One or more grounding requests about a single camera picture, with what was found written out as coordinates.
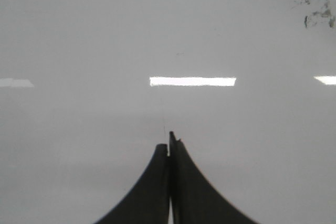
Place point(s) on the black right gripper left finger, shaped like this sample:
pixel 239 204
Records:
pixel 149 199

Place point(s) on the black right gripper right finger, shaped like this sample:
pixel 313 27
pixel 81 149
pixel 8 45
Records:
pixel 194 199

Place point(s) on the white whiteboard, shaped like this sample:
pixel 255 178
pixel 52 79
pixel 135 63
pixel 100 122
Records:
pixel 90 87

